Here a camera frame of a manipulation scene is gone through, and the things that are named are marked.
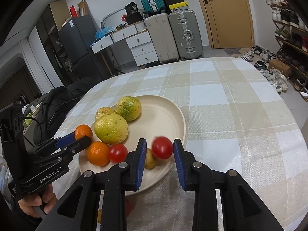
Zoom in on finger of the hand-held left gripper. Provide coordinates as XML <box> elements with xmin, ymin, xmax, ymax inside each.
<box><xmin>26</xmin><ymin>131</ymin><xmax>77</xmax><ymax>156</ymax></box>
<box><xmin>32</xmin><ymin>136</ymin><xmax>92</xmax><ymax>172</ymax></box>

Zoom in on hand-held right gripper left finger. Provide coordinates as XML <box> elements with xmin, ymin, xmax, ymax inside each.
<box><xmin>36</xmin><ymin>138</ymin><xmax>148</xmax><ymax>231</ymax></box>

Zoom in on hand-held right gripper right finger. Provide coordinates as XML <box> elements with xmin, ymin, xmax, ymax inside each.
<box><xmin>173</xmin><ymin>138</ymin><xmax>285</xmax><ymax>231</ymax></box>

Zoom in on brown longan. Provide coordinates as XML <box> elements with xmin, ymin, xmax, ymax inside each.
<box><xmin>144</xmin><ymin>148</ymin><xmax>158</xmax><ymax>169</ymax></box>

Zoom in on orange mandarin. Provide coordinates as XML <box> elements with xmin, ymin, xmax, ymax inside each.
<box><xmin>74</xmin><ymin>124</ymin><xmax>94</xmax><ymax>141</ymax></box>
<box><xmin>87</xmin><ymin>141</ymin><xmax>110</xmax><ymax>167</ymax></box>

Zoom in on large yellow citrus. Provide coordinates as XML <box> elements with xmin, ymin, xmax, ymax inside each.
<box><xmin>94</xmin><ymin>114</ymin><xmax>129</xmax><ymax>144</ymax></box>

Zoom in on cream round plate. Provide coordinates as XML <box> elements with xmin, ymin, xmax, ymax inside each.
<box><xmin>78</xmin><ymin>95</ymin><xmax>186</xmax><ymax>196</ymax></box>

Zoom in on person's left hand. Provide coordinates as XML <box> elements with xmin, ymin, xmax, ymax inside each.
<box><xmin>18</xmin><ymin>185</ymin><xmax>58</xmax><ymax>219</ymax></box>

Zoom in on wrinkled yellow passion fruit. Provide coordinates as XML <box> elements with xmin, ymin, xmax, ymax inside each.
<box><xmin>95</xmin><ymin>107</ymin><xmax>118</xmax><ymax>122</ymax></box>

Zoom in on black jacket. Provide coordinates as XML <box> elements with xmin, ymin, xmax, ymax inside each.
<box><xmin>31</xmin><ymin>77</ymin><xmax>104</xmax><ymax>150</ymax></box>

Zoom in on yellow-green citrus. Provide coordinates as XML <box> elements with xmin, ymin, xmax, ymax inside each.
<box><xmin>116</xmin><ymin>96</ymin><xmax>142</xmax><ymax>122</ymax></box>

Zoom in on dark grey refrigerator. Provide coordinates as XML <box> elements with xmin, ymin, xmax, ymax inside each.
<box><xmin>58</xmin><ymin>17</ymin><xmax>106</xmax><ymax>80</ymax></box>

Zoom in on white desk with drawers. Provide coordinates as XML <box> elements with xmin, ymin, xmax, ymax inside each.
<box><xmin>91</xmin><ymin>24</ymin><xmax>159</xmax><ymax>66</ymax></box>

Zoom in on blue plastic bag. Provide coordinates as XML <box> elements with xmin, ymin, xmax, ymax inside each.
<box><xmin>95</xmin><ymin>26</ymin><xmax>113</xmax><ymax>40</ymax></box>

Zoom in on wooden shelf cabinet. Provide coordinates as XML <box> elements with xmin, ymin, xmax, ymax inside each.
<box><xmin>36</xmin><ymin>1</ymin><xmax>73</xmax><ymax>87</ymax></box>

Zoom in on small floor mat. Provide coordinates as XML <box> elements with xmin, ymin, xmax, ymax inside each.
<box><xmin>224</xmin><ymin>48</ymin><xmax>245</xmax><ymax>58</ymax></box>

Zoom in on grey arched pipe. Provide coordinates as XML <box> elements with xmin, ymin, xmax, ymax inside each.
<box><xmin>100</xmin><ymin>8</ymin><xmax>127</xmax><ymax>29</ymax></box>

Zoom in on beige suitcase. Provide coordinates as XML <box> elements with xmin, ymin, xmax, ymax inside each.
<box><xmin>144</xmin><ymin>13</ymin><xmax>180</xmax><ymax>64</ymax></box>

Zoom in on scattered loose sneakers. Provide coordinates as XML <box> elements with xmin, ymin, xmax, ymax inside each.
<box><xmin>237</xmin><ymin>45</ymin><xmax>308</xmax><ymax>101</ymax></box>

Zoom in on silver suitcase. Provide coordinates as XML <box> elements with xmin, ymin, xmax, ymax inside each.
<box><xmin>168</xmin><ymin>10</ymin><xmax>204</xmax><ymax>60</ymax></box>

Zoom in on cardboard box pieces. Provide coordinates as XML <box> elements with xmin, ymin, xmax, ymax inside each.
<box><xmin>77</xmin><ymin>0</ymin><xmax>91</xmax><ymax>17</ymax></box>

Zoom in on black bag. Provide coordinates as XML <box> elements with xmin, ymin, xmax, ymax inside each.
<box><xmin>125</xmin><ymin>13</ymin><xmax>144</xmax><ymax>26</ymax></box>

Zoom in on brown cardboard box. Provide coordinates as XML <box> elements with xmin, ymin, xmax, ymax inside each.
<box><xmin>269</xmin><ymin>60</ymin><xmax>291</xmax><ymax>77</ymax></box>

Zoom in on black printed packet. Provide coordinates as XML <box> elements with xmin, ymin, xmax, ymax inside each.
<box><xmin>124</xmin><ymin>2</ymin><xmax>139</xmax><ymax>15</ymax></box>

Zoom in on wooden door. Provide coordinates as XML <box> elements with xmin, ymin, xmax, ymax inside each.
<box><xmin>192</xmin><ymin>0</ymin><xmax>255</xmax><ymax>49</ymax></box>

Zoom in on yellow black shoe box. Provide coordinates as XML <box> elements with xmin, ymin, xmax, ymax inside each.
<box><xmin>168</xmin><ymin>1</ymin><xmax>189</xmax><ymax>11</ymax></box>

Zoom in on wooden shoe rack with shoes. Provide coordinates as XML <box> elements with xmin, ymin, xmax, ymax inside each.
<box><xmin>266</xmin><ymin>0</ymin><xmax>308</xmax><ymax>77</ymax></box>

